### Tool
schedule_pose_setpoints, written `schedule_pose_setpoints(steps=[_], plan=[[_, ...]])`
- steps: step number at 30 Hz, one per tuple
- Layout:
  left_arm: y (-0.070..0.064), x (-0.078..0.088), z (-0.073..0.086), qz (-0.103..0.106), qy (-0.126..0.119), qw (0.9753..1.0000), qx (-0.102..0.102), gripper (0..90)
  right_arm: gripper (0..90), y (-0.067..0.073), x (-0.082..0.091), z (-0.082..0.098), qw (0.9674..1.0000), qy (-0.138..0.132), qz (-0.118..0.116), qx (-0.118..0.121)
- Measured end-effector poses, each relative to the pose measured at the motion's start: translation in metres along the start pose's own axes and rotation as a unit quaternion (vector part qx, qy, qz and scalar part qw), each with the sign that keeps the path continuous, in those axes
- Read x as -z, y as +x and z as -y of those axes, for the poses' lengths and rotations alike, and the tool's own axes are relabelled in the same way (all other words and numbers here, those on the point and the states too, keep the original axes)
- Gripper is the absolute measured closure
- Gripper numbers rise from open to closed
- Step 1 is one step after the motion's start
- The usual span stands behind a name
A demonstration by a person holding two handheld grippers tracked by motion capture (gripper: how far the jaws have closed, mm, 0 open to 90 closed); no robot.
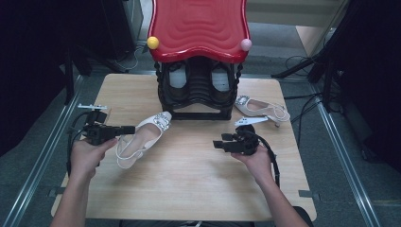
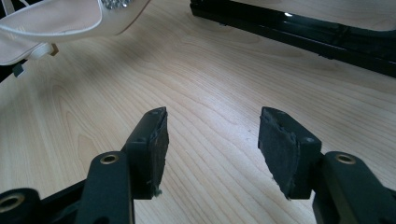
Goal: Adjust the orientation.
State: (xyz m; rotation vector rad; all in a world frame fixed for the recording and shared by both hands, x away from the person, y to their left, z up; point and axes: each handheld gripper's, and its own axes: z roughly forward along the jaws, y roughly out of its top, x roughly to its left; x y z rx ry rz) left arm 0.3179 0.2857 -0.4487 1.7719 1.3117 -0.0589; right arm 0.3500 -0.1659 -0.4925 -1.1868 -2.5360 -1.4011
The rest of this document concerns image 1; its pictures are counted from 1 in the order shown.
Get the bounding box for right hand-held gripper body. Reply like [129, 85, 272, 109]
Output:
[235, 115, 269, 156]

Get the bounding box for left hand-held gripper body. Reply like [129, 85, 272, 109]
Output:
[78, 103, 110, 147]

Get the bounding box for white slingback heeled shoe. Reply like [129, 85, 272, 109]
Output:
[234, 95, 291, 129]
[114, 111, 173, 170]

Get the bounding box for black leather shoe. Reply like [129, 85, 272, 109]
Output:
[209, 61, 236, 106]
[165, 61, 192, 106]

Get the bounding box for red and black shoe rack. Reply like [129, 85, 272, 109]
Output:
[147, 0, 252, 122]

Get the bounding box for person's right hand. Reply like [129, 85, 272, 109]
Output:
[231, 145, 275, 187]

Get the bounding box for person's left hand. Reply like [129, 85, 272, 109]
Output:
[69, 137, 118, 181]

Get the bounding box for black metal stand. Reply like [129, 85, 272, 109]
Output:
[63, 46, 93, 106]

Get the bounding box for black tripod stand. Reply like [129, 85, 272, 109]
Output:
[270, 46, 337, 112]

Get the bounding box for dark curtain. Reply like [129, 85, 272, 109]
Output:
[327, 0, 401, 174]
[0, 0, 107, 158]

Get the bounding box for dark cabinet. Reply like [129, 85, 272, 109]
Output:
[100, 0, 145, 61]

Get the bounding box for tan wooden board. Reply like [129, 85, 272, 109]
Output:
[295, 25, 337, 58]

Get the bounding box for left hand-held gripper cable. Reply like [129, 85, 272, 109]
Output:
[65, 112, 96, 178]

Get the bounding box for hand-held gripper cable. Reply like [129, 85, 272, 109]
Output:
[65, 112, 96, 178]
[252, 131, 282, 189]

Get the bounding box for right hand-held gripper cable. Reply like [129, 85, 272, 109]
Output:
[252, 131, 282, 189]

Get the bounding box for metal floor rail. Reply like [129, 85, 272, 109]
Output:
[2, 77, 83, 227]
[310, 84, 381, 227]

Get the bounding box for black floor cables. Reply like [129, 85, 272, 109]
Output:
[283, 55, 325, 140]

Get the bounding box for white floor cable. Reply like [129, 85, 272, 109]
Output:
[114, 45, 142, 71]

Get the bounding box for grey table bracket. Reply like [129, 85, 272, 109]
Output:
[298, 189, 322, 201]
[47, 186, 74, 199]

